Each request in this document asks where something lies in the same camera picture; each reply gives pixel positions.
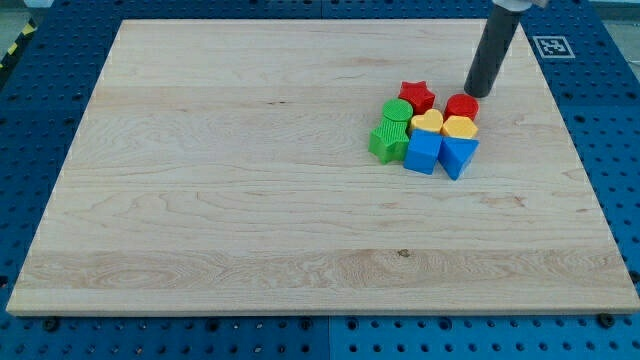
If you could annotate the green star block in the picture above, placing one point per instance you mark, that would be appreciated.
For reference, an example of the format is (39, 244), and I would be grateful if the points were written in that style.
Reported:
(389, 141)

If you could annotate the red star block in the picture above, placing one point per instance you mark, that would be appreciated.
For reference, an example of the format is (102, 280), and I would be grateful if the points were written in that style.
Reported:
(418, 95)

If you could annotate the light wooden board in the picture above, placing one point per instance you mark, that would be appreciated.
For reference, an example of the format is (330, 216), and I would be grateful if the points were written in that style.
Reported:
(221, 168)

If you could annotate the green cylinder block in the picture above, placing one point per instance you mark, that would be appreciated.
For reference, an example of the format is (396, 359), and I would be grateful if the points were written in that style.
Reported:
(397, 110)

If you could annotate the blue cube block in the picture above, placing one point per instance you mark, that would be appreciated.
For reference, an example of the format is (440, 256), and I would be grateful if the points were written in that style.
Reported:
(423, 151)

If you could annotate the yellow heart block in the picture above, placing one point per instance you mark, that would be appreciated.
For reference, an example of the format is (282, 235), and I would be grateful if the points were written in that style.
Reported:
(432, 121)

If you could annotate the blue triangle block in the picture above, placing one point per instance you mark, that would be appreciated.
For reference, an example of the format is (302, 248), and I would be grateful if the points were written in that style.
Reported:
(456, 154)

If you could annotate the yellow hexagon block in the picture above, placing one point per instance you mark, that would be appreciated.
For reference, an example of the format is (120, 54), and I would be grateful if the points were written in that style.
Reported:
(459, 127)

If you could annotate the red cylinder block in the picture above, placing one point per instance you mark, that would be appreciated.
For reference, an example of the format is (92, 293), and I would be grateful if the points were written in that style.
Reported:
(463, 105)

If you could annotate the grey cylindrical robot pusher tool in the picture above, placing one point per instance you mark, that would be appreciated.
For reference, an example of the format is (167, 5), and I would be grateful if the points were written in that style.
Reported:
(494, 44)

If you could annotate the white fiducial marker tag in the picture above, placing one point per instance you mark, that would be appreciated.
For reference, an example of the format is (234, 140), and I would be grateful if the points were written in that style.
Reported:
(553, 47)

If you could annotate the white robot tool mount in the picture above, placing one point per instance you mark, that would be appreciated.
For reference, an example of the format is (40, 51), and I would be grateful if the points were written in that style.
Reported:
(520, 5)

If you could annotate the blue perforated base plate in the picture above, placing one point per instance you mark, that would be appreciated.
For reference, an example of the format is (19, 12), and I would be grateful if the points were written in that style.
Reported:
(42, 103)

